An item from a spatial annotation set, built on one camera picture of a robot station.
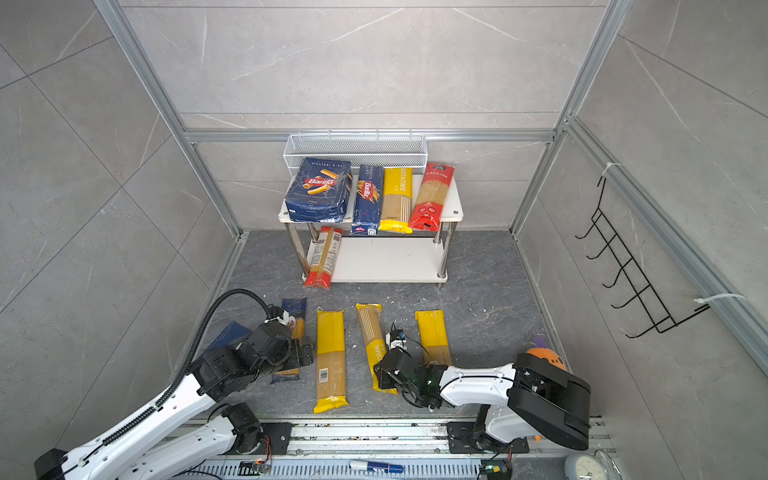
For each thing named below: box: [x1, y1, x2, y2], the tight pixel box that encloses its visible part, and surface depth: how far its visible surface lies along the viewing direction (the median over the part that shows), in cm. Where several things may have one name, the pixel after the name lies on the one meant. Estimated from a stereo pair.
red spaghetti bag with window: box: [410, 162, 455, 231], surface depth 78 cm
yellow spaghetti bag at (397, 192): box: [378, 167, 413, 234], surface depth 79 cm
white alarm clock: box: [564, 449, 623, 480], surface depth 68 cm
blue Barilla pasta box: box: [285, 157, 353, 223], surface depth 76 cm
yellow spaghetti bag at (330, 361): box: [313, 310, 349, 414], surface depth 85 cm
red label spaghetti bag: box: [304, 226, 343, 290], surface depth 100 cm
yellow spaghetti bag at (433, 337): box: [415, 310, 452, 366], surface depth 92 cm
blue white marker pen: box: [349, 460, 404, 473], surface depth 70 cm
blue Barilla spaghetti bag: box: [351, 165, 384, 236], surface depth 76 cm
